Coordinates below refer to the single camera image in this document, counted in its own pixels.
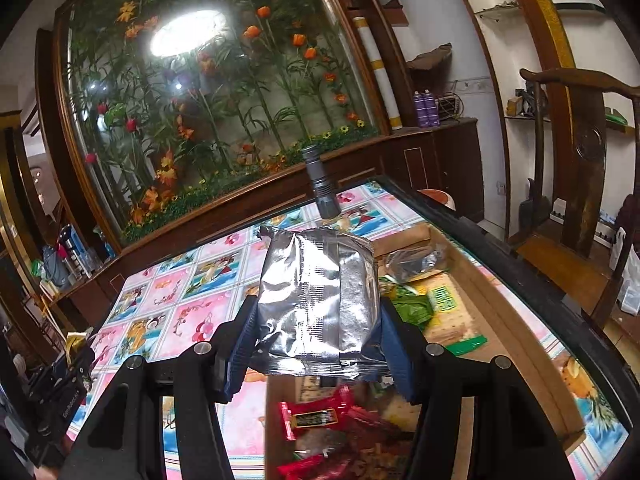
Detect green stick packet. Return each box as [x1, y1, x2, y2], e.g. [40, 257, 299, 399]
[442, 336, 488, 358]

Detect white roll gold bands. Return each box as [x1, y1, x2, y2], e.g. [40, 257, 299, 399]
[350, 16, 403, 132]

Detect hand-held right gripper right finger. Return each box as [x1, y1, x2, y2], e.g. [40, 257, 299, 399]
[380, 297, 576, 480]

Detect grey flashlight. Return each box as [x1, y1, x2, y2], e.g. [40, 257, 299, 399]
[300, 144, 342, 221]

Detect brown cardboard box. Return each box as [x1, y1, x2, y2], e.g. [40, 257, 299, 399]
[265, 222, 588, 480]

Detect wooden side cabinet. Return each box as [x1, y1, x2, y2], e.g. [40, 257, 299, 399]
[30, 220, 126, 311]

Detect clear silver snack packet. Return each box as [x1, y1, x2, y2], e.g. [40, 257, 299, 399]
[382, 245, 451, 286]

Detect red white round stool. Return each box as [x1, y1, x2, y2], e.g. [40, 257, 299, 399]
[415, 189, 458, 211]

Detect dark wooden chair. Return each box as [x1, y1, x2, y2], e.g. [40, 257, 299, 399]
[505, 67, 640, 326]

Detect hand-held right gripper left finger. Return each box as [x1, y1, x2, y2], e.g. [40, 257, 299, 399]
[57, 295, 261, 480]

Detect yellow cracker packet green label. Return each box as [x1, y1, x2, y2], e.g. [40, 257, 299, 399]
[422, 270, 483, 346]

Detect wooden low cabinet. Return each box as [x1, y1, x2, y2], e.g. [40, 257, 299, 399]
[385, 117, 486, 223]

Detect flower wall mural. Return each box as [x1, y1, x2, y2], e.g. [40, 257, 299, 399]
[52, 0, 391, 256]

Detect printed pink blue tablecloth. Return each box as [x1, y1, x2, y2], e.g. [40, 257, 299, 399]
[65, 180, 631, 480]

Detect brown carved ornament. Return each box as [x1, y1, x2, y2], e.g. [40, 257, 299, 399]
[405, 42, 453, 78]

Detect white wall alcove shelves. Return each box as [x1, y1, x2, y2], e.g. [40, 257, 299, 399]
[470, 0, 640, 136]

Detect dark red snack packet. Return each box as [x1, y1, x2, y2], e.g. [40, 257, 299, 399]
[345, 405, 416, 480]

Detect silver foil snack packet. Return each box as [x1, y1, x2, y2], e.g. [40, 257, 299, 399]
[249, 225, 388, 378]

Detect white plastic bag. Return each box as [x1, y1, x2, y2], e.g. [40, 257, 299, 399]
[607, 227, 640, 316]

